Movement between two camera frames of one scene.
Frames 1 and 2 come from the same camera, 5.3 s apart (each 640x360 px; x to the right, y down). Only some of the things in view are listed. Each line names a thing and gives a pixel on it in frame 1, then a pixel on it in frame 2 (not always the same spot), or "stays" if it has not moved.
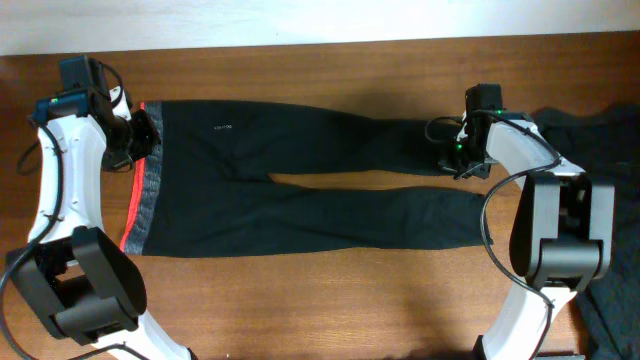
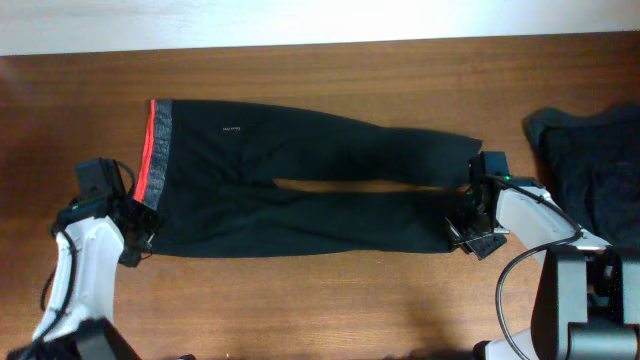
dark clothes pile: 604,142 stays
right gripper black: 450,166 → 480,249
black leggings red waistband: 202,182 stays
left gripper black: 148,139 → 153,220
